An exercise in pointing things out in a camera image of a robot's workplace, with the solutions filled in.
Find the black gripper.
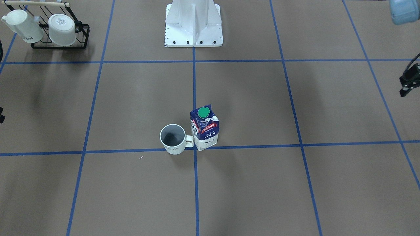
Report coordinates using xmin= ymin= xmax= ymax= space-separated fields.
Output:
xmin=399 ymin=63 xmax=420 ymax=97

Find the blue white milk carton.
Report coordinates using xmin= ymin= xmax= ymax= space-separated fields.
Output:
xmin=190 ymin=104 xmax=220 ymax=151

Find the pale green ceramic mug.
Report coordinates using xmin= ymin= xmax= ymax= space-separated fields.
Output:
xmin=159 ymin=124 xmax=195 ymax=155

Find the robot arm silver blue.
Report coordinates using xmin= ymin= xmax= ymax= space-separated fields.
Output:
xmin=389 ymin=0 xmax=420 ymax=97

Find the white paper cup upper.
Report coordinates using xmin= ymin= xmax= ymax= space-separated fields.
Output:
xmin=48 ymin=14 xmax=76 ymax=47

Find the white paper cup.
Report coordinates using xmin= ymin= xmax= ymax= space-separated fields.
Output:
xmin=1 ymin=10 xmax=44 ymax=44
xmin=48 ymin=14 xmax=76 ymax=47

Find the white paper cup lower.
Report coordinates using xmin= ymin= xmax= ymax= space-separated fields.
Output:
xmin=1 ymin=10 xmax=44 ymax=44

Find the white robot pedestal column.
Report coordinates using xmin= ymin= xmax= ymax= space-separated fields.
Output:
xmin=164 ymin=0 xmax=223 ymax=48

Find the black wire cup rack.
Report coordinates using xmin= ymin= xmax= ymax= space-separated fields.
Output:
xmin=1 ymin=0 xmax=90 ymax=49

